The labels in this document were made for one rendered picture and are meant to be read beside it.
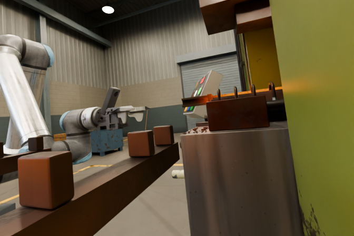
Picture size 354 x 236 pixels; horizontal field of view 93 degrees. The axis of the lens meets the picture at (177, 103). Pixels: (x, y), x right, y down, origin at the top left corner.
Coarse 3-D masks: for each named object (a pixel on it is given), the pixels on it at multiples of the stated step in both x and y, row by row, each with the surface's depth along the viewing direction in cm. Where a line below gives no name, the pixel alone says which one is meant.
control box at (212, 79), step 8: (216, 72) 99; (200, 80) 120; (208, 80) 98; (216, 80) 98; (208, 88) 97; (216, 88) 98; (192, 96) 121; (184, 112) 125; (192, 112) 97; (200, 112) 96
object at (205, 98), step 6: (258, 90) 51; (264, 90) 50; (198, 96) 56; (204, 96) 55; (210, 96) 54; (216, 96) 54; (186, 102) 58; (192, 102) 57; (198, 102) 57; (204, 102) 56
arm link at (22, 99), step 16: (0, 48) 69; (16, 48) 74; (0, 64) 67; (16, 64) 70; (0, 80) 65; (16, 80) 66; (16, 96) 63; (32, 96) 67; (16, 112) 60; (32, 112) 62; (16, 128) 59; (32, 128) 59; (48, 144) 59; (64, 144) 63
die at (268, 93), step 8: (224, 96) 52; (232, 96) 52; (240, 96) 46; (248, 96) 46; (272, 96) 44; (280, 96) 43; (272, 112) 44; (280, 112) 43; (272, 120) 44; (280, 120) 43
